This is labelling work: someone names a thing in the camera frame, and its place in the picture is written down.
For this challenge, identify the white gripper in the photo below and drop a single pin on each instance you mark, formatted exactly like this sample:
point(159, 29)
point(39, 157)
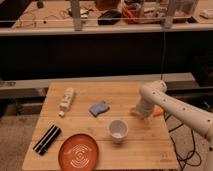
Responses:
point(143, 111)

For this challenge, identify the orange pepper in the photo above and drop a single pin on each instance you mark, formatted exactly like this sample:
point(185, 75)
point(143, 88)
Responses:
point(157, 111)

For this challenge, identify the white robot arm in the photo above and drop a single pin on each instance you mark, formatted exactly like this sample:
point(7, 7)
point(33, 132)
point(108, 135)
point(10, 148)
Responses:
point(153, 94)

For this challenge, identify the white cup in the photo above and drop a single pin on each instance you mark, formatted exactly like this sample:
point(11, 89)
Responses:
point(118, 131)

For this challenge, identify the blue sponge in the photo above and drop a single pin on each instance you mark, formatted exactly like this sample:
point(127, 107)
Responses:
point(99, 108)

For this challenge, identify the white bottle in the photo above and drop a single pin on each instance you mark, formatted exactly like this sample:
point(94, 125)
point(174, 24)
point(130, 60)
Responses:
point(66, 101)

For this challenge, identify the orange plate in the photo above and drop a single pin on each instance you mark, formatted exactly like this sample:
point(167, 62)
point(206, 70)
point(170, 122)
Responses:
point(79, 152)

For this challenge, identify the orange tool on shelf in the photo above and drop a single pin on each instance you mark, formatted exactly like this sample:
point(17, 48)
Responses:
point(129, 14)

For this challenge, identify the black mouse on shelf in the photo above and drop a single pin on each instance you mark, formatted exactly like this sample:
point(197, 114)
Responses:
point(109, 17)

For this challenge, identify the black striped box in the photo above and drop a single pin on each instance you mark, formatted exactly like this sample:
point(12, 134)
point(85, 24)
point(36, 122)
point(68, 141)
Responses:
point(48, 138)

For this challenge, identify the right metal post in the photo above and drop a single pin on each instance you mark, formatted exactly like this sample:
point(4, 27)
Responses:
point(168, 21)

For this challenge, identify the metal post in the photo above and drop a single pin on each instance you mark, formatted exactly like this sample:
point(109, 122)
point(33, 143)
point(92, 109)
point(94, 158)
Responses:
point(75, 9)
point(168, 21)

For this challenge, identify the left metal post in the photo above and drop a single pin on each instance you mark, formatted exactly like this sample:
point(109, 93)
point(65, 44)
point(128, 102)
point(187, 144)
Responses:
point(75, 9)

